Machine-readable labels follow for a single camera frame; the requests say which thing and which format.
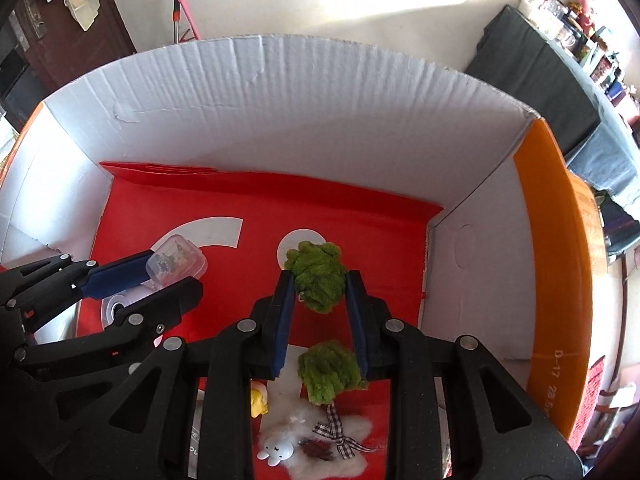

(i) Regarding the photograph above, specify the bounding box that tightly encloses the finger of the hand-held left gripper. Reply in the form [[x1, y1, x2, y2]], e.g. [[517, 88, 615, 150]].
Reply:
[[0, 249, 157, 333], [12, 277, 205, 441]]

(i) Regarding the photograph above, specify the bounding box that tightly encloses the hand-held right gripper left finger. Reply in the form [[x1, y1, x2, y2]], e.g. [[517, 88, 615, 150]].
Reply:
[[50, 270, 297, 480]]

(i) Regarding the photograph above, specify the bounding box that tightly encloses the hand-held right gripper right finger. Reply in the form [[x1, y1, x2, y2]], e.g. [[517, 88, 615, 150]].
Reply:
[[345, 270, 586, 480]]

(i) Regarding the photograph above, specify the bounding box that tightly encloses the round white plastic jar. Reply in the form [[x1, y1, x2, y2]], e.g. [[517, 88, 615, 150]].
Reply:
[[100, 284, 157, 332]]

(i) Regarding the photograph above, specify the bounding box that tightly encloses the small clear plastic box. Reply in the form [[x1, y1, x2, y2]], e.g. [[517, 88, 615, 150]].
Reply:
[[145, 234, 208, 291]]

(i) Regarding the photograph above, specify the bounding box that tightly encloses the green fluffy pom-pom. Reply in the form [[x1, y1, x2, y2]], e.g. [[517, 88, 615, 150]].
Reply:
[[283, 240, 350, 315], [297, 340, 370, 407]]

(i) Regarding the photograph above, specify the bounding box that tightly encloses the cardboard box with red liner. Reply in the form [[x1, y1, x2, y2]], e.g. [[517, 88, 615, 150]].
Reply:
[[0, 34, 603, 480]]

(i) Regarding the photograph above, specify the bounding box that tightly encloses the small yellow toy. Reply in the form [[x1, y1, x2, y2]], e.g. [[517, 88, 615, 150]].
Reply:
[[250, 382, 271, 419]]

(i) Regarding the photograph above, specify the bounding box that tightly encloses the white plush bunny hair clip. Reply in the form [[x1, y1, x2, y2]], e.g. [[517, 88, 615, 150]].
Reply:
[[256, 400, 387, 479]]

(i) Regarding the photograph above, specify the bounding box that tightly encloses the brown wooden cabinet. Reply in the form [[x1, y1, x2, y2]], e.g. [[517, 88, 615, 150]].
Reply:
[[10, 0, 139, 92]]

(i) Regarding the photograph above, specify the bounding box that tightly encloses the pink mop pole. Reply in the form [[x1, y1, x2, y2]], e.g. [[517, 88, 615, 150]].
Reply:
[[165, 0, 204, 42]]

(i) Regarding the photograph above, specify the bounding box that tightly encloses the grey cloth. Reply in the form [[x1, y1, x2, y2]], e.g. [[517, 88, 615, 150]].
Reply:
[[565, 119, 640, 222]]

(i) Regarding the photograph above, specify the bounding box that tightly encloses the black cloth covered shelf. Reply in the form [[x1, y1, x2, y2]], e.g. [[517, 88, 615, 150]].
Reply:
[[465, 5, 602, 157]]

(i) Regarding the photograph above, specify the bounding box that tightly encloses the row of shelf trinkets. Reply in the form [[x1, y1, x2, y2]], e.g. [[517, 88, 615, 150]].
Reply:
[[490, 0, 640, 126]]

